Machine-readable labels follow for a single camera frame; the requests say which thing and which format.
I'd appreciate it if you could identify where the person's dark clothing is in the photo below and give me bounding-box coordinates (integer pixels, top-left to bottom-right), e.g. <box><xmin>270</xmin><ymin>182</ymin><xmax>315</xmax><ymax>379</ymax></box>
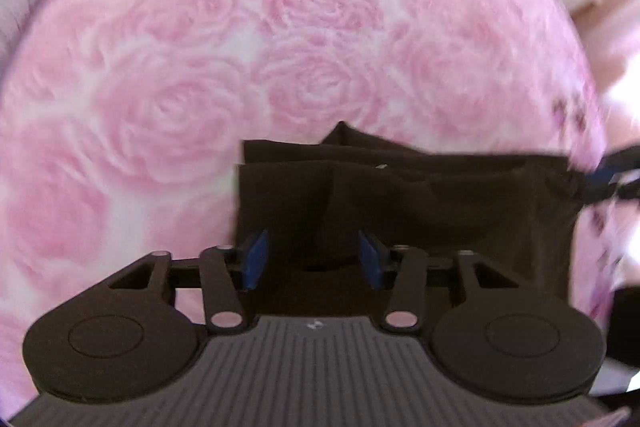
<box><xmin>607</xmin><ymin>286</ymin><xmax>640</xmax><ymax>397</ymax></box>

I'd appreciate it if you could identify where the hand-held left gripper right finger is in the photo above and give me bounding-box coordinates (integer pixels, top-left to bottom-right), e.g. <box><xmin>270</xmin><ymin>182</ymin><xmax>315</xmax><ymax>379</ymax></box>
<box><xmin>357</xmin><ymin>230</ymin><xmax>522</xmax><ymax>334</ymax></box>

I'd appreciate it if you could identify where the pink rose bed sheet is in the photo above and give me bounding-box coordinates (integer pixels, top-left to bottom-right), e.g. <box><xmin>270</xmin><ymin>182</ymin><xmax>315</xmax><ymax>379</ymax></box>
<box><xmin>0</xmin><ymin>0</ymin><xmax>617</xmax><ymax>408</ymax></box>

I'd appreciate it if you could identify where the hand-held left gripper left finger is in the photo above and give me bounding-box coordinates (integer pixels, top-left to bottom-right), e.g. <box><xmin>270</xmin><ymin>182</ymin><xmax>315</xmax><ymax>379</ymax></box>
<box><xmin>107</xmin><ymin>229</ymin><xmax>270</xmax><ymax>336</ymax></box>

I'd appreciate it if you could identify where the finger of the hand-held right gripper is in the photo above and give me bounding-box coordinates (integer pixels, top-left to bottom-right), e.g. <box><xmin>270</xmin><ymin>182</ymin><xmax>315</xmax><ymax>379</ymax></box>
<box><xmin>582</xmin><ymin>179</ymin><xmax>640</xmax><ymax>208</ymax></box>
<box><xmin>597</xmin><ymin>145</ymin><xmax>640</xmax><ymax>186</ymax></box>

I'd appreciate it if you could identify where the dark brown long-sleeve shirt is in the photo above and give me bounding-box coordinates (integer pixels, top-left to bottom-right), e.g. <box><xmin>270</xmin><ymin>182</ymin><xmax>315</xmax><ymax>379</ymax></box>
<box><xmin>235</xmin><ymin>121</ymin><xmax>588</xmax><ymax>314</ymax></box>

